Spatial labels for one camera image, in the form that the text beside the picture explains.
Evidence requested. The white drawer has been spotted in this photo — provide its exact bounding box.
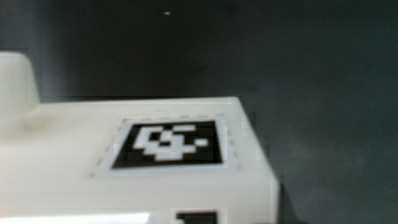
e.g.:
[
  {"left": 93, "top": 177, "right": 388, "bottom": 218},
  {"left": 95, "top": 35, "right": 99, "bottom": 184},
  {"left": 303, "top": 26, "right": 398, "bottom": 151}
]
[{"left": 0, "top": 52, "right": 280, "bottom": 224}]

